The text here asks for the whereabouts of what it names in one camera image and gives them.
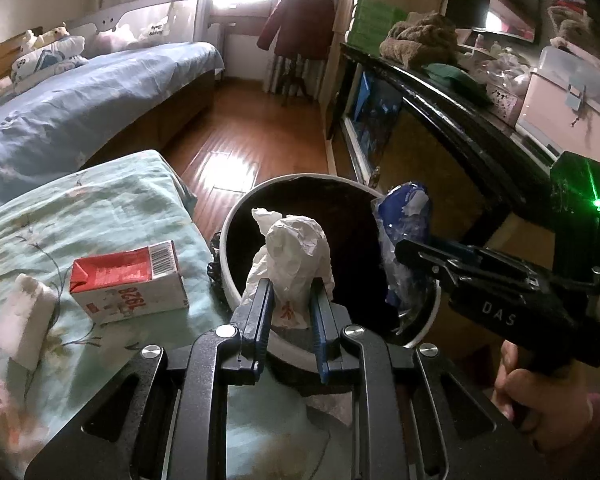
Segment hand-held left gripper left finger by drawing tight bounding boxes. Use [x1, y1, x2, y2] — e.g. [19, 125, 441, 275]
[25, 277, 276, 480]

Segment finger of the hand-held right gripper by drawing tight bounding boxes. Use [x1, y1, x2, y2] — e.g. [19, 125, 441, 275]
[395, 239, 461, 286]
[431, 241, 481, 258]

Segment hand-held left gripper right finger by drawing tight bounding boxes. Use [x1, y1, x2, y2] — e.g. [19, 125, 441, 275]
[307, 277, 551, 480]

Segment white round trash bin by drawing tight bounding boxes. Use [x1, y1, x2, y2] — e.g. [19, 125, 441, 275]
[212, 174, 442, 397]

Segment blue plastic bag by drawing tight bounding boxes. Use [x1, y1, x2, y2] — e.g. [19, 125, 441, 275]
[371, 181, 433, 311]

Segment white paper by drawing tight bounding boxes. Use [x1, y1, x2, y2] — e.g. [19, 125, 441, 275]
[240, 207, 337, 331]

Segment black bin liner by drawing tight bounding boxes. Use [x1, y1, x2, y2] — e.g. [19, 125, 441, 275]
[207, 177, 433, 346]

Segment white foam block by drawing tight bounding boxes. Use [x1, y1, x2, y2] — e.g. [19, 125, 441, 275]
[0, 272, 60, 371]

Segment person's right hand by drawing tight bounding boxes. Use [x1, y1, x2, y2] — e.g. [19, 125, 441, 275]
[494, 339, 600, 437]

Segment red and white carton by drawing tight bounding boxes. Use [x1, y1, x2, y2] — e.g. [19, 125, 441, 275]
[70, 240, 190, 325]

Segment black cabinet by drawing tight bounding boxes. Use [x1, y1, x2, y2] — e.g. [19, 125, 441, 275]
[325, 42, 600, 271]

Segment white patterned basket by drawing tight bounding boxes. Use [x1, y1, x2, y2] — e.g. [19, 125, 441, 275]
[487, 82, 526, 123]

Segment dark green cloth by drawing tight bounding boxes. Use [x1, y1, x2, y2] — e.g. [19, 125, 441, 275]
[422, 62, 493, 106]

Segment pink storage box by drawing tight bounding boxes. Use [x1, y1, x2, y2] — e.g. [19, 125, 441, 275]
[515, 46, 600, 161]

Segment white plastic bags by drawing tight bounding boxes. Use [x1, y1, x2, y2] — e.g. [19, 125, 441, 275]
[472, 47, 531, 91]

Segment green floral blanket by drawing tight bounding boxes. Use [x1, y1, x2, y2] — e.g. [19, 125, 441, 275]
[0, 150, 331, 480]

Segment brown knitted blanket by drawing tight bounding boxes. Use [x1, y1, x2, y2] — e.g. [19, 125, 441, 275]
[379, 11, 461, 68]

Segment wooden coat stand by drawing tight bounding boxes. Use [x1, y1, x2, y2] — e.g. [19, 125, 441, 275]
[275, 52, 312, 107]

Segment stack of green boxes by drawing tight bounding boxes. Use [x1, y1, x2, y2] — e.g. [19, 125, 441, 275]
[347, 0, 408, 53]

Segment black framed mirror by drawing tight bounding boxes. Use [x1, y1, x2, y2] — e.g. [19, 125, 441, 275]
[445, 0, 543, 46]

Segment pile of clothes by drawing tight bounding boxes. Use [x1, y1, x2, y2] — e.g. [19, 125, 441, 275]
[547, 0, 590, 51]

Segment dark red jacket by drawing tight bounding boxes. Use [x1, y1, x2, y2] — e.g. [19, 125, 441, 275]
[256, 0, 337, 58]

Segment bed with blue quilt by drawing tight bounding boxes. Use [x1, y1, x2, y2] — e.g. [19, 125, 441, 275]
[0, 41, 218, 213]

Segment pink and white plush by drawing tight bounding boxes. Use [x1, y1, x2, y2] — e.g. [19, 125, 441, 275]
[95, 25, 147, 52]

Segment panda print pillow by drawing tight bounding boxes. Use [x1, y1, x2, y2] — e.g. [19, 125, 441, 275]
[11, 36, 88, 83]

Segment cream plush toy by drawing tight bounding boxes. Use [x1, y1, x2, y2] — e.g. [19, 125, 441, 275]
[20, 25, 71, 53]

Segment wooden bed frame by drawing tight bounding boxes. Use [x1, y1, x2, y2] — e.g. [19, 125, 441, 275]
[80, 67, 216, 171]

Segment grey bed guard rail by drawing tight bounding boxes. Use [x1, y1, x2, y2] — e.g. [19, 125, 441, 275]
[65, 0, 203, 53]

